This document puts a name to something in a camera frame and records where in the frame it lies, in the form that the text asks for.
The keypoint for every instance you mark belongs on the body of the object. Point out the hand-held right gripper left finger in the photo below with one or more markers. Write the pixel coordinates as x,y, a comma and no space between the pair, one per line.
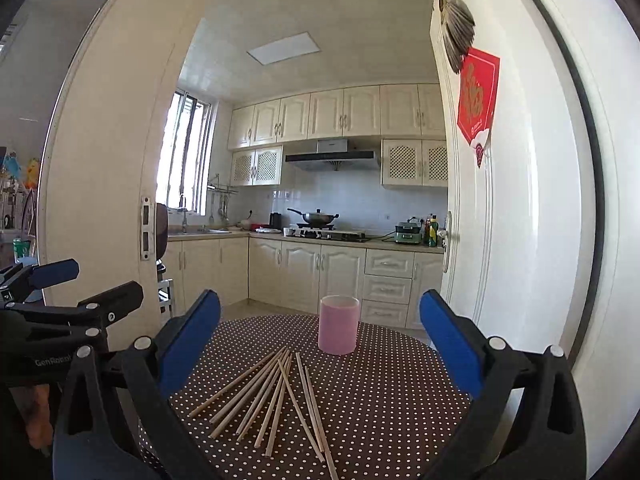
190,340

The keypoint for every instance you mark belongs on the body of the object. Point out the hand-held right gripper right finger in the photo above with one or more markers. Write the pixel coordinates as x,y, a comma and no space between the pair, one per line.
450,340

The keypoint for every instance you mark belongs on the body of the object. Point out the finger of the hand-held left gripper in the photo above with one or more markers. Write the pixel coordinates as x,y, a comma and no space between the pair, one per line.
52,274
100,305

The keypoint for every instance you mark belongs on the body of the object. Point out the bunch of wooden chopsticks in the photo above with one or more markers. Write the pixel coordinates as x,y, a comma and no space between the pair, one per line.
272,390

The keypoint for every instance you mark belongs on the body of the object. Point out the pink cup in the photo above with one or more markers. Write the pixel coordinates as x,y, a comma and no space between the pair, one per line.
339,325

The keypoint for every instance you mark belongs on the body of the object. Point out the hanging kitchen utensils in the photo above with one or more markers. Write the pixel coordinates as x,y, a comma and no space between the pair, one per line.
220,207

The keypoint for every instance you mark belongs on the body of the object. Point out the person's left hand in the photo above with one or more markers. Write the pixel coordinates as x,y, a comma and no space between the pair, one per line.
39,415

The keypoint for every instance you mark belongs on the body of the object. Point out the metal storage rack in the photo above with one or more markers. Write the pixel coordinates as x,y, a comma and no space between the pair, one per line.
166,290

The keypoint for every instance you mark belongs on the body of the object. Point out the brown polka dot tablecloth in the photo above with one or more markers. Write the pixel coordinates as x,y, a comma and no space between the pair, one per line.
390,400

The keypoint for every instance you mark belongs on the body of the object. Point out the metal door latch plate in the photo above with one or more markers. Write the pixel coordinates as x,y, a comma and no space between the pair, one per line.
146,227

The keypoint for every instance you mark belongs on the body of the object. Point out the kitchen sink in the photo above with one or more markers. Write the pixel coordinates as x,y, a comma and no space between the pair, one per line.
202,232

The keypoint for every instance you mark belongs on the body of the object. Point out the green bottle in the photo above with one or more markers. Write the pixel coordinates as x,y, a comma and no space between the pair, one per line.
433,232

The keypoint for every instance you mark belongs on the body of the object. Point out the dark sauce bottle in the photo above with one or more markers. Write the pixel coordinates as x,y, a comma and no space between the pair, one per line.
427,232

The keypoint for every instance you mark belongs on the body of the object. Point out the green countertop cooker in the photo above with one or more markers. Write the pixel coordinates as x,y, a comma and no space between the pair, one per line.
407,234

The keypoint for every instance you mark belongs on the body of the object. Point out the blue toy figure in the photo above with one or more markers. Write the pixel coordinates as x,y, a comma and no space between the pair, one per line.
11,167

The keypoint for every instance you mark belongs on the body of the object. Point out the chrome faucet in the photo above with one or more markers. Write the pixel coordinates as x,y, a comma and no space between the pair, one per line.
184,212

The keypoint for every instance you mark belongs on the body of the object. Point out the cream base cabinets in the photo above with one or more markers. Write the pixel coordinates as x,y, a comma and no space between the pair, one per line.
300,275

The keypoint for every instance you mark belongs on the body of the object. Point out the red kitchen container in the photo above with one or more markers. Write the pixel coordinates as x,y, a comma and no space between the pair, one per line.
258,227

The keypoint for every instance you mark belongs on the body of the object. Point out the black kettle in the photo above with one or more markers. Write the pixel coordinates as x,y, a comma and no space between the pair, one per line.
275,221

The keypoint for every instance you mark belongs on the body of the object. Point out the gas stove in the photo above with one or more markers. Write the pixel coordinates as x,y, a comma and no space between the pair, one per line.
330,234

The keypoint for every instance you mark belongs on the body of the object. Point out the white panel door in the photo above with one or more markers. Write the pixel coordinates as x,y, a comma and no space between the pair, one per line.
525,185

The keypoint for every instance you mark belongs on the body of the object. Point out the kitchen window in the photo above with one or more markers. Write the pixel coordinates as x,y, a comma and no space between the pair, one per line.
185,155

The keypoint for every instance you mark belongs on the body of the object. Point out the black wok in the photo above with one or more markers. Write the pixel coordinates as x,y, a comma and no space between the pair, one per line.
317,217

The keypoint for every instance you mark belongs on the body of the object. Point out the cream lattice door cabinet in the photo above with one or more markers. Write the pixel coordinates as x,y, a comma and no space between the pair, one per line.
256,166
415,162

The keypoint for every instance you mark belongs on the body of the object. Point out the range hood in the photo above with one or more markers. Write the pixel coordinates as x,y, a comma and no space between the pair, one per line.
330,157

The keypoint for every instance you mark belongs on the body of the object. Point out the red paper door decoration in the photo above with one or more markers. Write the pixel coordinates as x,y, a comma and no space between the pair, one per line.
477,100

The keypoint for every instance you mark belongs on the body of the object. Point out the ceiling light panel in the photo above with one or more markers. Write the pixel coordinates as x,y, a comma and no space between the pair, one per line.
284,49

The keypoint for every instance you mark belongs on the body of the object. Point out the grey feather fan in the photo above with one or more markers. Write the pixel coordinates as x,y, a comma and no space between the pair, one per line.
457,30

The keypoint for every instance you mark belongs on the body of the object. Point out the metal utensil rail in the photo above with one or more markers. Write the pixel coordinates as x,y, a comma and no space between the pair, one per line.
222,189

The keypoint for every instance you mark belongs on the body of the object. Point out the cream wall cabinets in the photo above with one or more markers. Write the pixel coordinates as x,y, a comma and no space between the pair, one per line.
340,115

